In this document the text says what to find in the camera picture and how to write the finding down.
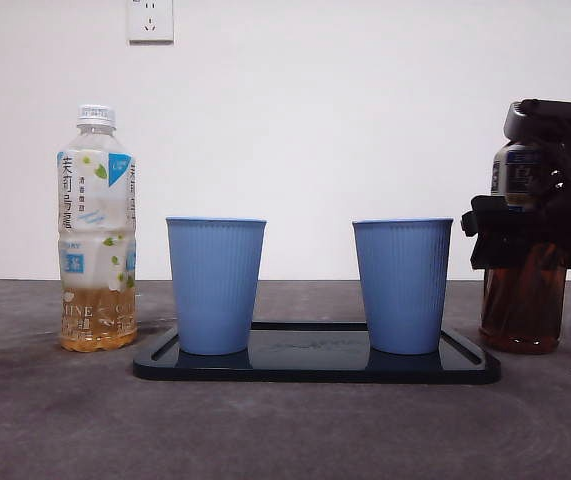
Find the dark oolong tea bottle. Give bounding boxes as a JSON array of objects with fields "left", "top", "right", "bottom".
[{"left": 478, "top": 142, "right": 568, "bottom": 356}]

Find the clear jasmine tea bottle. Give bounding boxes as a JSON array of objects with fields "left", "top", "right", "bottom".
[{"left": 56, "top": 103, "right": 139, "bottom": 354}]

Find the blue ribbed plastic cup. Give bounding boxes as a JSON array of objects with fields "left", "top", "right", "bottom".
[
  {"left": 351, "top": 217, "right": 455, "bottom": 356},
  {"left": 165, "top": 216, "right": 268, "bottom": 357}
]

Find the dark teal flat tray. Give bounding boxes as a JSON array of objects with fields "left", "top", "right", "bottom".
[{"left": 131, "top": 321, "right": 503, "bottom": 386}]

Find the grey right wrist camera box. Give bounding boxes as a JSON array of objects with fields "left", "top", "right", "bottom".
[{"left": 503, "top": 101, "right": 534, "bottom": 147}]

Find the white wall socket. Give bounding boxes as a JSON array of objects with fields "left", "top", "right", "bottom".
[{"left": 127, "top": 0, "right": 175, "bottom": 44}]

